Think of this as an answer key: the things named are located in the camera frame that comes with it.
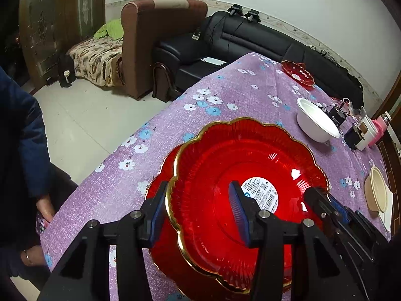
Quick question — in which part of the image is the dark phone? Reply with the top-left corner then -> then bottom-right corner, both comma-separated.
35,211 -> 48,235

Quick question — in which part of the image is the white cup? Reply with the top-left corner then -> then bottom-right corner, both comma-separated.
356,117 -> 380,152

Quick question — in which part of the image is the small black box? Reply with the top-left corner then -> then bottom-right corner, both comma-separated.
344,125 -> 364,150

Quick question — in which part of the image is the beige bowl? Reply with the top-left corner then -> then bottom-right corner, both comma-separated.
365,166 -> 394,212

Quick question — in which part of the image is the white paper on sofa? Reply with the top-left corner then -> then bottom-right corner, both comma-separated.
200,57 -> 227,66

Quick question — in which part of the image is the small red plate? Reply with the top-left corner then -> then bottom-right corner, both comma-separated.
281,60 -> 314,87

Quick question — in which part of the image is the white paper sheet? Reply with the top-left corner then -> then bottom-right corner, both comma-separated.
377,184 -> 394,233

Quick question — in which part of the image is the white bowl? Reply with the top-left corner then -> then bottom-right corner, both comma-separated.
296,98 -> 341,142

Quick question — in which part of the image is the black leather sofa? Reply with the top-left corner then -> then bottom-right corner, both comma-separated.
152,10 -> 364,108

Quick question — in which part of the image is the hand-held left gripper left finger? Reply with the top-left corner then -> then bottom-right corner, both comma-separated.
39,181 -> 170,301

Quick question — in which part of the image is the red gold-rimmed plate with label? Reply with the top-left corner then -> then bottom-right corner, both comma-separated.
165,117 -> 330,293

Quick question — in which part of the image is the brown patterned door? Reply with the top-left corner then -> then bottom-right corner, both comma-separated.
18,0 -> 106,90

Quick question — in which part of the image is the pink bottle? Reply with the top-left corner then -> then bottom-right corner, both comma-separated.
369,112 -> 393,147

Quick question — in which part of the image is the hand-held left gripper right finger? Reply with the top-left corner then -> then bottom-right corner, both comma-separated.
228,181 -> 356,301

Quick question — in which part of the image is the brown armchair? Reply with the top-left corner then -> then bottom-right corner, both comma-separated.
121,0 -> 209,100

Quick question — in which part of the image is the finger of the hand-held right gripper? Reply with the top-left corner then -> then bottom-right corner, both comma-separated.
304,187 -> 339,237
327,194 -> 356,228

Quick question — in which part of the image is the purple floral tablecloth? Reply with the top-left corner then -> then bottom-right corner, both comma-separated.
40,52 -> 394,301

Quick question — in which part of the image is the clear glass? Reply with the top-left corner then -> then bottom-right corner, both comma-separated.
349,106 -> 368,121

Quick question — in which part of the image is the leaf patterned blanket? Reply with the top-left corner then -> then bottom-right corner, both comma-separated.
68,37 -> 125,88

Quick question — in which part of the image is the black backpack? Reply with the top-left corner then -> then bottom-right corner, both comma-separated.
58,53 -> 76,88

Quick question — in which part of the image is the black electronic device with cables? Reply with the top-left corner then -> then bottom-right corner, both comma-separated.
324,100 -> 349,127

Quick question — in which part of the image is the green cushion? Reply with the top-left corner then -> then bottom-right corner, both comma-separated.
93,19 -> 124,40

